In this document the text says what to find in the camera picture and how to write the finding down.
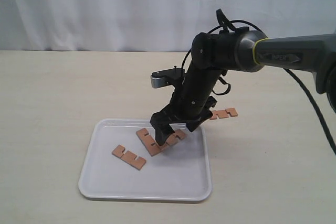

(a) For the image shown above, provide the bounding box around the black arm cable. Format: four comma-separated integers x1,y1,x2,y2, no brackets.
181,9,336,155

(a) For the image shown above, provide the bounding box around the white curtain backdrop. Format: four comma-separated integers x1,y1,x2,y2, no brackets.
1,0,335,51

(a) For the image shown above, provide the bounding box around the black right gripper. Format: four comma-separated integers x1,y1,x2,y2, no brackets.
150,62,226,146

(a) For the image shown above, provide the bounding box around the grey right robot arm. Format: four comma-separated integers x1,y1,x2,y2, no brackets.
150,30,335,145

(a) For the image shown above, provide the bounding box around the wooden notched piece two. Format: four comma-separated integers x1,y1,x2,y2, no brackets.
156,129,187,151

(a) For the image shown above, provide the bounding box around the wooden notched piece four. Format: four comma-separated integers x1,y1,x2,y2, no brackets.
210,108,238,120

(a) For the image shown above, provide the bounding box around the wooden notched piece three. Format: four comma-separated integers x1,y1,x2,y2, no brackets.
136,128,161,156

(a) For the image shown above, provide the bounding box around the wooden notched piece one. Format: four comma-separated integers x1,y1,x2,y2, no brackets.
111,145,146,170

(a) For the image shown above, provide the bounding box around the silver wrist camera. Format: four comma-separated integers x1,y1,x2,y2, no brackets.
151,66,185,89

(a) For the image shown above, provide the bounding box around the white plastic tray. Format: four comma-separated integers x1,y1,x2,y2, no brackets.
78,119,212,202

